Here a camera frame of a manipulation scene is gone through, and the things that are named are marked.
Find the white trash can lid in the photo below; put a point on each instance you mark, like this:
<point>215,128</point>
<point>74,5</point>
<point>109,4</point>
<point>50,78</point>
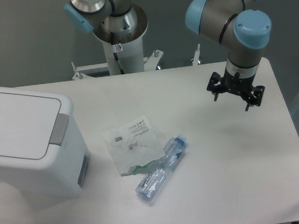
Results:
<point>27,120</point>

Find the white trash can body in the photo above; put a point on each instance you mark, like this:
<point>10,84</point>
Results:
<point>60,172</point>

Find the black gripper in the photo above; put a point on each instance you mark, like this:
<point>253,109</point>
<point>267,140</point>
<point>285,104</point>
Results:
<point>236,85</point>

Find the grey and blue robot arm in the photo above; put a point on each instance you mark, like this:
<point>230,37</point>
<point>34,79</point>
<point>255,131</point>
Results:
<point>230,23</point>

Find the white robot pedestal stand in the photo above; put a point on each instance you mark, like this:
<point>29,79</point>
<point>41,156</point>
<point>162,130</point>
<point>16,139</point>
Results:
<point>121,37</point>

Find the clear plastic bag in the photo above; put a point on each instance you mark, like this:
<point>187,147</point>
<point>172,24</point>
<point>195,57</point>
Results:
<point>133,146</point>

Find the crushed clear plastic bottle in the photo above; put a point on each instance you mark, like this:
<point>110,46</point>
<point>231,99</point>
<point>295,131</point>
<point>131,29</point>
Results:
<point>152,182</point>

